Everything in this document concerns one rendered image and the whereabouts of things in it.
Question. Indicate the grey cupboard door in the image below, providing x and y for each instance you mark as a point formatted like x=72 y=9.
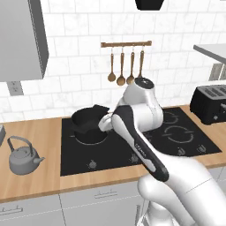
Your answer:
x=100 y=216
x=29 y=222

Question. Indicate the black hob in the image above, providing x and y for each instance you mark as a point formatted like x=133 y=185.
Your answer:
x=117 y=156

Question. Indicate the black pot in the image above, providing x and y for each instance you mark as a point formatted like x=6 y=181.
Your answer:
x=86 y=122

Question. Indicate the grey kettle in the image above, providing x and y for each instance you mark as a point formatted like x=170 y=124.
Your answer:
x=22 y=160

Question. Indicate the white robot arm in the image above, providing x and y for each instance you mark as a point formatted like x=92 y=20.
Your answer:
x=179 y=182

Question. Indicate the grey wall shelf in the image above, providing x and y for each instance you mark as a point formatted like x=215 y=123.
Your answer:
x=213 y=50

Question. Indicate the grey wall cupboard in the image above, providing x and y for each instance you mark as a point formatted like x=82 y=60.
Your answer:
x=17 y=38

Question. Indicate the black hob knob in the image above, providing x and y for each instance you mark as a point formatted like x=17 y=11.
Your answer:
x=181 y=151
x=134 y=159
x=92 y=164
x=201 y=148

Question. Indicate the black toaster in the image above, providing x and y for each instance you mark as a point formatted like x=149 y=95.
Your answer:
x=209 y=104

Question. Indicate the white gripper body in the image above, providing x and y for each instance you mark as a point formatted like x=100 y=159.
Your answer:
x=105 y=123

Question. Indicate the black range hood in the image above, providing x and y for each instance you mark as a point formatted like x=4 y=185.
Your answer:
x=149 y=4

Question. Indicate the grey drawer front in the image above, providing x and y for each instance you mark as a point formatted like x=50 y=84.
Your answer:
x=32 y=206
x=88 y=195

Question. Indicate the wooden utensil rail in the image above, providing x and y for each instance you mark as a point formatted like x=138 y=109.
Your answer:
x=126 y=44

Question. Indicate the grey double wall socket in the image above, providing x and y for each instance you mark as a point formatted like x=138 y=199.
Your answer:
x=217 y=71

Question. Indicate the wooden hanging spoon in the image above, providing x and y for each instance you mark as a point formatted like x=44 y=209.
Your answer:
x=111 y=77
x=130 y=79
x=121 y=80
x=141 y=63

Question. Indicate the grey appliance edge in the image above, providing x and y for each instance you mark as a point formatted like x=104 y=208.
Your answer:
x=2 y=134

